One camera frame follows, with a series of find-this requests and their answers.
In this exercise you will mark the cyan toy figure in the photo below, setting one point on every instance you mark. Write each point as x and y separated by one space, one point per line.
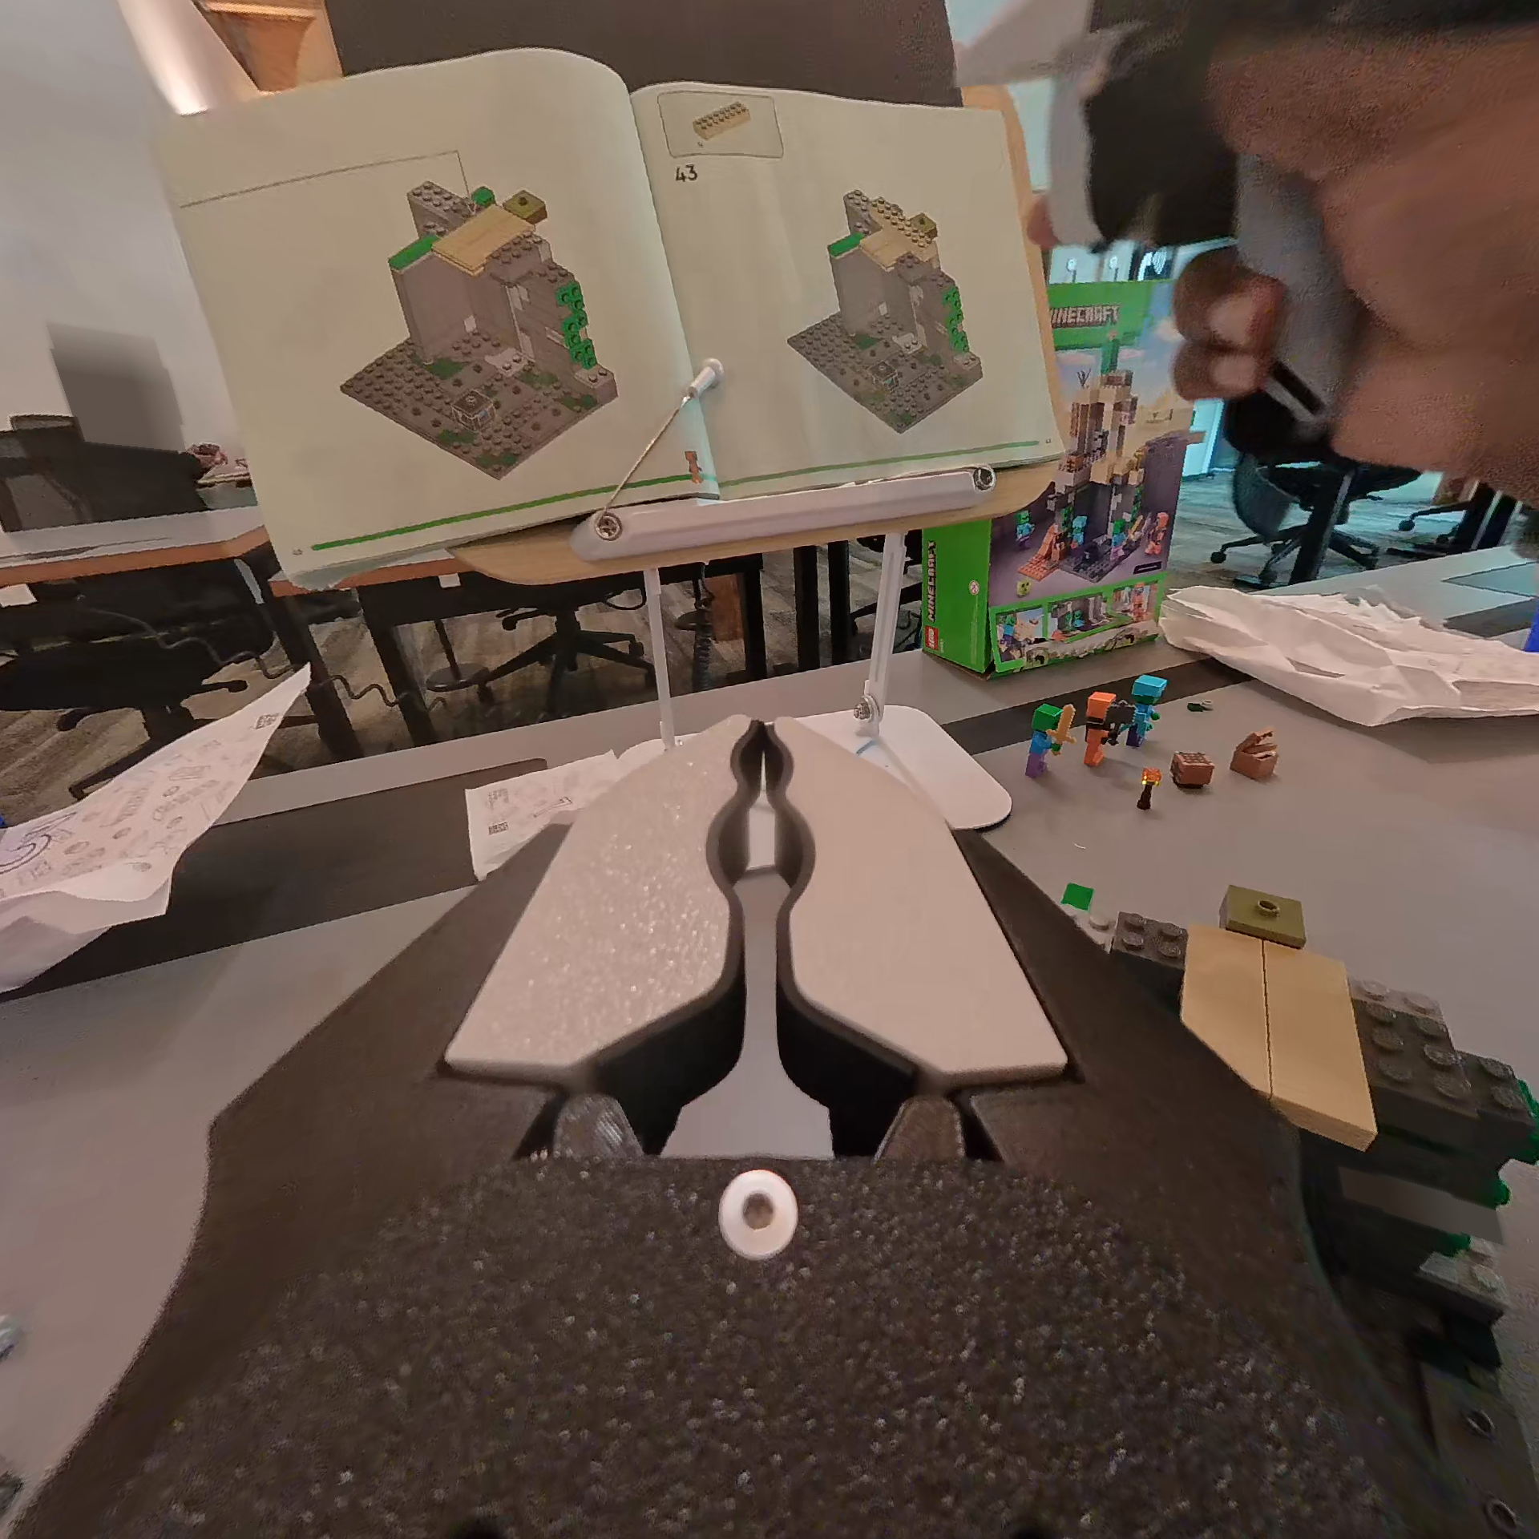
1146 710

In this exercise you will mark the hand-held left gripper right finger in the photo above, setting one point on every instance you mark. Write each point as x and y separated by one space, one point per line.
915 950

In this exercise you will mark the orange toy figure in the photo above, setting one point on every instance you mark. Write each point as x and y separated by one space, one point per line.
1100 734

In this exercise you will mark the small white paper leaflet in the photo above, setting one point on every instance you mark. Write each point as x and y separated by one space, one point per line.
518 818

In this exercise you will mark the grey green toy brick model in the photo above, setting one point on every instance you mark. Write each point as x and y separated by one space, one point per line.
1274 1023

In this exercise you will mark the black office chair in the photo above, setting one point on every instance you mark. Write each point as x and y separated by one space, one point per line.
565 649
1274 505
109 481

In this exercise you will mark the wooden background desk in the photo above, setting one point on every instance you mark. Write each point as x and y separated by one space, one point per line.
120 572

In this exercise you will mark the dark grey panel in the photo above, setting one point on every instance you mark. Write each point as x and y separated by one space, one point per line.
602 36

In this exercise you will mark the green purple toy figure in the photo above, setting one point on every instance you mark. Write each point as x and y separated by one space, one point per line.
1049 746

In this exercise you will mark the large white paper sheet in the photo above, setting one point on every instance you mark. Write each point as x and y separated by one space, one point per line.
120 842

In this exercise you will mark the grey desk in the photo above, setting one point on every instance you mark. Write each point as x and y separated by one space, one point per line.
181 1023

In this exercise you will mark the brown stepped toy piece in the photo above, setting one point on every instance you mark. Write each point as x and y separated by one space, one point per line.
1258 757

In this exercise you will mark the small toy torch piece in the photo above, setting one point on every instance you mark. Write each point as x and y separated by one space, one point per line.
1150 789

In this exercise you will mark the green toy set box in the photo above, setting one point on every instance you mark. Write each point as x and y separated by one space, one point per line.
963 602

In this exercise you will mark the brown toy block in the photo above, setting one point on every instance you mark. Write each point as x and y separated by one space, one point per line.
1194 770

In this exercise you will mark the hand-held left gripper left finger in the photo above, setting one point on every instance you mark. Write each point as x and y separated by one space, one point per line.
602 939

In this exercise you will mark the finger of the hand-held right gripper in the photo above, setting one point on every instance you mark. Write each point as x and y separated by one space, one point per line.
1071 157

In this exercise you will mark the open instruction booklet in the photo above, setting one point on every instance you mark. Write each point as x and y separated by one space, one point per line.
481 301

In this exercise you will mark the crumpled white paper bag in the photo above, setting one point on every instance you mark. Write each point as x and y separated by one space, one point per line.
1324 649

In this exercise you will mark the white book stand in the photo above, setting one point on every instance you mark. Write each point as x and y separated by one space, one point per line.
781 512

